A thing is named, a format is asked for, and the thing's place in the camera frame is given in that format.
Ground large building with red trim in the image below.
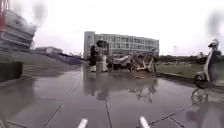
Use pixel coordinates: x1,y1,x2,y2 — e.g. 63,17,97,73
0,0,38,53

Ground wet grey paved square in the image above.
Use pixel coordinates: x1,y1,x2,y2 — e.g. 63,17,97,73
0,64,224,128

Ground low distant building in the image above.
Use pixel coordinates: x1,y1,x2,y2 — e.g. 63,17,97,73
34,46,64,56

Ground green grass lawn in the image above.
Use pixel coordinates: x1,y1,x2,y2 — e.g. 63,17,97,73
156,62,224,80

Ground scooter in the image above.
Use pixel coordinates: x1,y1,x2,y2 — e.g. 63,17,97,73
193,70,224,90

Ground dark low hedge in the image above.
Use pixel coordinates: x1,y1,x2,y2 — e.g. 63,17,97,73
0,61,24,83

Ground robot's own part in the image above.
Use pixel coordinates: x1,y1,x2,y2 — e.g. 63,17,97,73
77,118,89,128
138,115,151,128

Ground person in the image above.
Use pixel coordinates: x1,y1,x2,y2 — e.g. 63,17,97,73
203,38,222,83
88,44,98,73
100,46,109,73

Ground grey stone steps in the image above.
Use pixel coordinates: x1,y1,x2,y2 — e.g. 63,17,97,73
0,50,81,79

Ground grey multi-storey building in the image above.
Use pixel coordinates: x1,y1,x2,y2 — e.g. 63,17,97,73
83,31,160,60

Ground row of distant trees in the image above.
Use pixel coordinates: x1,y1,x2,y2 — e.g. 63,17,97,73
158,53,209,65

